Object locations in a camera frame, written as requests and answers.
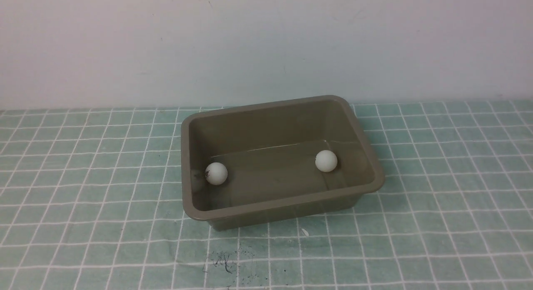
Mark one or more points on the green checked tablecloth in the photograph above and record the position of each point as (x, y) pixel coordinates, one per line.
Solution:
(91, 200)

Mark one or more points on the white table-tennis ball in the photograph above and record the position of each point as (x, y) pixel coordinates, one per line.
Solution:
(326, 161)
(216, 173)

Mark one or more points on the olive-brown plastic bin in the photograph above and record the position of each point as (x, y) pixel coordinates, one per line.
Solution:
(269, 150)

